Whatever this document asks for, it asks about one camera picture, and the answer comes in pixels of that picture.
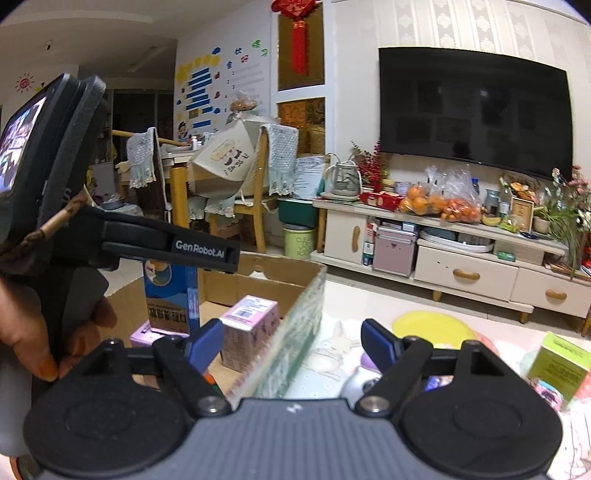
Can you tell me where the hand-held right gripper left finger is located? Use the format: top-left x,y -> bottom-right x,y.
85,318 -> 232,418

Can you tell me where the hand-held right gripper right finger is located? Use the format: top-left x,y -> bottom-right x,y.
358,318 -> 513,418

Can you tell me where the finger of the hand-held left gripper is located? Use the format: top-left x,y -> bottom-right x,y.
99,220 -> 241,274

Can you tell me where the white item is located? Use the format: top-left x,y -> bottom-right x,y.
339,368 -> 385,401

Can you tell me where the pale pink small box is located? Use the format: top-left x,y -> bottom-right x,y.
219,294 -> 281,373

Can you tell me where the blue drink carton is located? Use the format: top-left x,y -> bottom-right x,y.
143,257 -> 201,336

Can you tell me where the purple printed box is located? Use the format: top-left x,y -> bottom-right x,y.
130,322 -> 160,348

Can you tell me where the cardboard box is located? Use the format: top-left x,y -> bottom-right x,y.
104,251 -> 328,402

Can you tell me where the person's left hand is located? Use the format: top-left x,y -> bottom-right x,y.
0,276 -> 117,382

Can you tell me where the printed table cloth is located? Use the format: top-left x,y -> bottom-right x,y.
226,277 -> 591,480

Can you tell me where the yellow plate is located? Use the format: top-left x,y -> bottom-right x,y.
392,311 -> 474,345

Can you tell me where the wooden chair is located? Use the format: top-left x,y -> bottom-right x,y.
112,128 -> 172,220
207,122 -> 301,254

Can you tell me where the lace chair cover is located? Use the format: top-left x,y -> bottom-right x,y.
260,123 -> 299,197
126,127 -> 159,189

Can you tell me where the pink case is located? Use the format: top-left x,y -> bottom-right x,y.
372,228 -> 417,278

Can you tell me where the beige tote bag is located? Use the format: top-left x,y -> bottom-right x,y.
187,119 -> 269,200

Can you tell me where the white milk carton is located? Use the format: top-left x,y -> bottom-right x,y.
361,220 -> 376,267

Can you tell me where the cream television cabinet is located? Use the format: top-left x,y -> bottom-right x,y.
310,196 -> 591,337

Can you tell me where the light green bucket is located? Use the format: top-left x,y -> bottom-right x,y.
283,224 -> 318,260

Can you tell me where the dark green storage box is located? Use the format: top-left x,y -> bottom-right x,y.
278,198 -> 320,227

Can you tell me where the stack of white plates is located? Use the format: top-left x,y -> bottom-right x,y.
417,228 -> 496,254

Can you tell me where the white paper sheet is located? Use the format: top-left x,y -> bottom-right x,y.
294,156 -> 327,200

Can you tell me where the red flat box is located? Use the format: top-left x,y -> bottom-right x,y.
359,190 -> 403,209

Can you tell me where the plastic bag of oranges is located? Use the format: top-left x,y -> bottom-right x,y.
440,167 -> 484,223
398,165 -> 447,216

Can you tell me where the bagged snack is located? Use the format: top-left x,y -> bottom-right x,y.
230,91 -> 257,114

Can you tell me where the glass kettle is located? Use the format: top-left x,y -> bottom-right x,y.
322,160 -> 362,201

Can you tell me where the pink printed packet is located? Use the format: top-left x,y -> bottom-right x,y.
530,376 -> 565,412

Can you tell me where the red berry bouquet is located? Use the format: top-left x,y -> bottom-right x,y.
350,138 -> 389,191

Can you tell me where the potted plant with flowers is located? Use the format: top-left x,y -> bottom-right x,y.
532,165 -> 591,271

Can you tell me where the black television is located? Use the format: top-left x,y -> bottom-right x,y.
378,47 -> 574,182

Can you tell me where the brown braided cord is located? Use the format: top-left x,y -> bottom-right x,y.
0,191 -> 89,261

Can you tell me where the colourful wall poster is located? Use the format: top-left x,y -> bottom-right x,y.
174,39 -> 271,140

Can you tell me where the wooden picture frame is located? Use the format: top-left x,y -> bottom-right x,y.
510,197 -> 536,232

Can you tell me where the red knot wall ornament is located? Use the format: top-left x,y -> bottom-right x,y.
270,0 -> 322,77

